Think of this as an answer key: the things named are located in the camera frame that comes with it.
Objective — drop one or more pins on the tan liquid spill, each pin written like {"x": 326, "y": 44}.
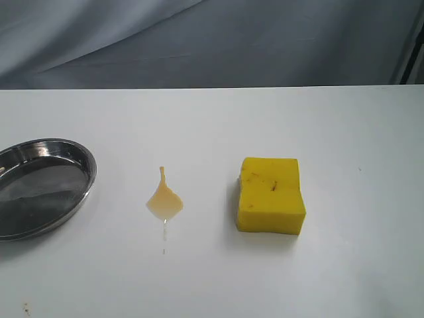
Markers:
{"x": 164, "y": 204}

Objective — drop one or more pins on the black backdrop stand pole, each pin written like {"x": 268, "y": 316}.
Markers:
{"x": 412, "y": 69}

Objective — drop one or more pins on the grey backdrop cloth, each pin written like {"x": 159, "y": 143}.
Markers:
{"x": 204, "y": 44}

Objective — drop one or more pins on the yellow sponge block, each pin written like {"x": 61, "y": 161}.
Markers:
{"x": 270, "y": 198}

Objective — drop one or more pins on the round stainless steel tray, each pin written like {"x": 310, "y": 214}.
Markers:
{"x": 44, "y": 182}

